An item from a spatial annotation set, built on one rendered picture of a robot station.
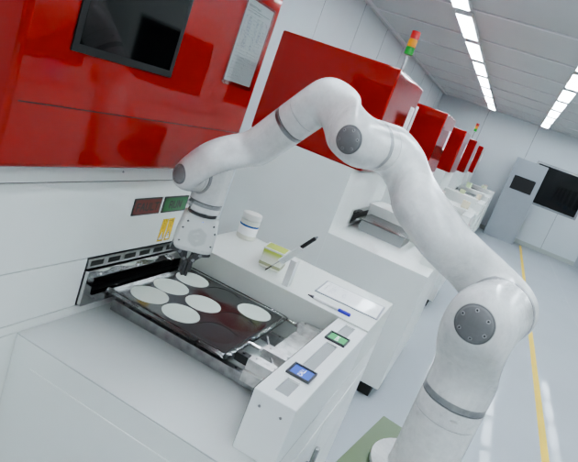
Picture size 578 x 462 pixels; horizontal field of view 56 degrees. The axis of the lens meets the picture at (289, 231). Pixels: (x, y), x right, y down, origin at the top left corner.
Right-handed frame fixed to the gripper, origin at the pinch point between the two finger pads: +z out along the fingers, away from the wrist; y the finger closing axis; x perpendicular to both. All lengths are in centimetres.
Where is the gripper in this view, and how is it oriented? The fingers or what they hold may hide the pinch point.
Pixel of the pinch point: (184, 266)
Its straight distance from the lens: 144.5
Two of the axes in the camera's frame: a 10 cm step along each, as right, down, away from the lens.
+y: 9.0, 2.4, 3.7
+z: -3.4, 9.1, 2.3
